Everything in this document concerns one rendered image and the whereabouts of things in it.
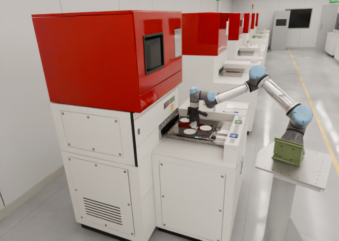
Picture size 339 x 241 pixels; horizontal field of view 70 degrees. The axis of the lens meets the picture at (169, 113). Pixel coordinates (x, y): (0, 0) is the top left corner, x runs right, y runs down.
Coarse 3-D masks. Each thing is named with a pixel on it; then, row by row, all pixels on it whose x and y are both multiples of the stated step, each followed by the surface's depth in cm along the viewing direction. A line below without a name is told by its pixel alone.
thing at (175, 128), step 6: (204, 120) 219; (210, 120) 219; (174, 126) 210; (180, 126) 210; (186, 126) 209; (210, 126) 208; (174, 132) 199; (180, 132) 199; (198, 132) 198; (204, 132) 198; (210, 132) 197
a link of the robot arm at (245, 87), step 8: (248, 80) 190; (232, 88) 193; (240, 88) 189; (248, 88) 188; (256, 88) 187; (216, 96) 193; (224, 96) 191; (232, 96) 191; (208, 104) 192; (216, 104) 196
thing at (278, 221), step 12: (276, 180) 176; (276, 192) 178; (288, 192) 174; (276, 204) 181; (288, 204) 178; (276, 216) 184; (288, 216) 183; (276, 228) 187; (288, 228) 189; (264, 240) 201; (276, 240) 191; (288, 240) 192; (300, 240) 186; (312, 240) 203
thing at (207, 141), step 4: (168, 136) 206; (172, 136) 205; (176, 136) 204; (180, 136) 203; (184, 136) 203; (184, 140) 202; (188, 140) 201; (192, 140) 199; (196, 140) 198; (200, 140) 196; (204, 140) 195; (208, 140) 195; (212, 144) 194; (216, 144) 192
